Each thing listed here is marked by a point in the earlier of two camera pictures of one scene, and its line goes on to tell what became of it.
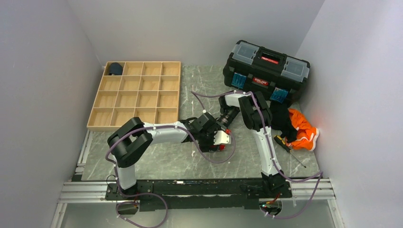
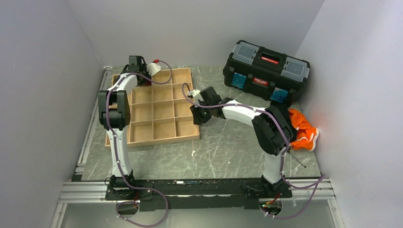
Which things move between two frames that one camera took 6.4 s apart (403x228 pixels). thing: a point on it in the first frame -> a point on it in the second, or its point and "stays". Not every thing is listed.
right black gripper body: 227,118 -> 207,113
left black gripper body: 206,139 -> 145,73
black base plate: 197,194 stays
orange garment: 307,135 stays
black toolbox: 280,77 stays
